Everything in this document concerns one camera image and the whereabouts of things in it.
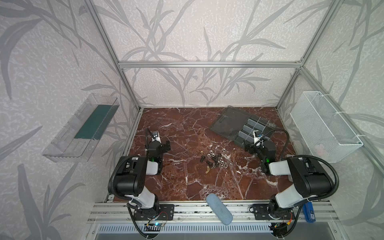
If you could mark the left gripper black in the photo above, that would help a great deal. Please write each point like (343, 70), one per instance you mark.
(162, 146)

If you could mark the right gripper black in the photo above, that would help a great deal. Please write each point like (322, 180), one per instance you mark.
(256, 148)

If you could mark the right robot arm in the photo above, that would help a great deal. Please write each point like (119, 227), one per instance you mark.
(313, 178)

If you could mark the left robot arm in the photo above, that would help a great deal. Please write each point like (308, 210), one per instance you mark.
(127, 181)

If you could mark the grey plastic organizer box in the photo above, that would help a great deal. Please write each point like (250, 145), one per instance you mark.
(241, 127)

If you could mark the blue box cutter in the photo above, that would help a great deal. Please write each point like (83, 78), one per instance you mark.
(309, 212)

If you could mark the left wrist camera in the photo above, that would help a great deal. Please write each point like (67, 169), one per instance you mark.
(155, 136)

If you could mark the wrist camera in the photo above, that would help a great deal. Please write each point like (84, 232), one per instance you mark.
(155, 136)
(257, 137)

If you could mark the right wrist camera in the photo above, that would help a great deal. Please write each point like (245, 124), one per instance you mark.
(257, 137)

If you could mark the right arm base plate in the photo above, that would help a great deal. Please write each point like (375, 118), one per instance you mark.
(271, 212)

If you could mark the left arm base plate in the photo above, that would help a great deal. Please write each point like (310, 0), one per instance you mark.
(163, 212)

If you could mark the white wire mesh basket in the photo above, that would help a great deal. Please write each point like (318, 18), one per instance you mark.
(326, 133)

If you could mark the clear plastic wall tray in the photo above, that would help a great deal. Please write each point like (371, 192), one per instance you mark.
(78, 139)

